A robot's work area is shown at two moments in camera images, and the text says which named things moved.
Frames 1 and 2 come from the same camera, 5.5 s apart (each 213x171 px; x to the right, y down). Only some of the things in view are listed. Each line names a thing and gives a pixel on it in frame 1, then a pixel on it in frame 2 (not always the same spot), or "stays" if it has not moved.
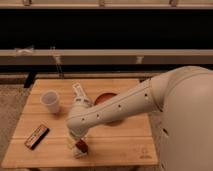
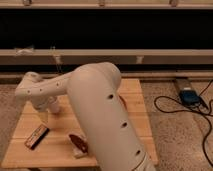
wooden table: x=44 y=140 stays
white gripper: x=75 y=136 → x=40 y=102
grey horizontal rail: x=106 y=56 stays
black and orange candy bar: x=36 y=137 stays
